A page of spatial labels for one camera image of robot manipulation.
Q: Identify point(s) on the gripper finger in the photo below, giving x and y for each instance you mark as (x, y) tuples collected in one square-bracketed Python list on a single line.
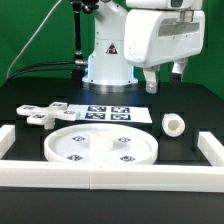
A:
[(178, 69), (151, 77)]

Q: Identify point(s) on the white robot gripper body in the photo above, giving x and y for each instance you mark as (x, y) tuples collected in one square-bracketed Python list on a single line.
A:
[(156, 37)]

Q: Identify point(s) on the white round table top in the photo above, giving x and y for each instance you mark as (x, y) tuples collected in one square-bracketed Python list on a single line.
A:
[(101, 144)]

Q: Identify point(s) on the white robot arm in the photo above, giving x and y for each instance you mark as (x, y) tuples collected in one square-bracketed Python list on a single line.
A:
[(108, 70)]

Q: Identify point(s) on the white marker sheet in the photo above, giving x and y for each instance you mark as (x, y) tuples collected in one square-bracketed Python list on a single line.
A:
[(112, 113)]

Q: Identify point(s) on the white right fence bar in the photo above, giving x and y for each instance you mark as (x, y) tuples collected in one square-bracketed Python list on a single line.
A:
[(211, 148)]

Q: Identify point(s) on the white fence bar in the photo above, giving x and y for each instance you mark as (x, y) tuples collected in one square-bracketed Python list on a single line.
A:
[(7, 138), (211, 148), (137, 177)]

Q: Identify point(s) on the white cross-shaped table base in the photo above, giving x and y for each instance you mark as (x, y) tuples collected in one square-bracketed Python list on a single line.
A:
[(46, 116)]

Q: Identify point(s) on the white left fence bar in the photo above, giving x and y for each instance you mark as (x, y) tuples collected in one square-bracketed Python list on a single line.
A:
[(7, 138)]

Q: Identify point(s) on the white front fence bar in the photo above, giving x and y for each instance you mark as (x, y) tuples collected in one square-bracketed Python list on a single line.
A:
[(137, 177)]

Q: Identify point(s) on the black camera stand pole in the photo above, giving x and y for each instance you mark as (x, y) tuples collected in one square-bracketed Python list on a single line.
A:
[(78, 6)]

